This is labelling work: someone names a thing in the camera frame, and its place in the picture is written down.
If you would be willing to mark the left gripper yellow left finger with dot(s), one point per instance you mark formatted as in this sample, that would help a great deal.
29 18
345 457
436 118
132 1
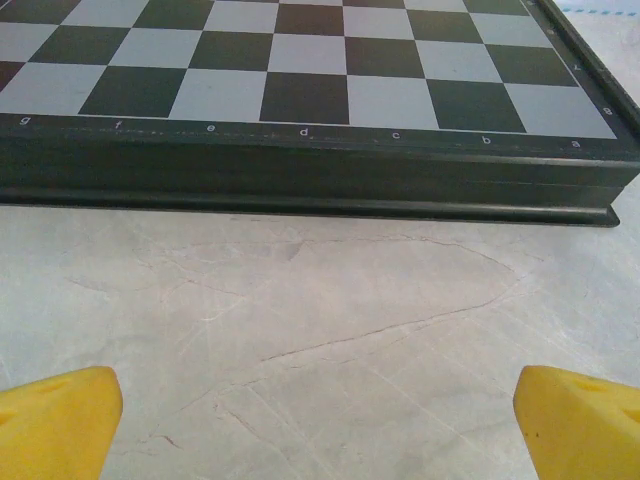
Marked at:
55 430

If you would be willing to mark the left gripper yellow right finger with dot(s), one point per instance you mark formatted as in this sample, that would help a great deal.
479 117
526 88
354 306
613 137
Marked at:
585 430

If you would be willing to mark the black folding chessboard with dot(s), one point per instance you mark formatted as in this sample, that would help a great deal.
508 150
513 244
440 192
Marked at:
300 165

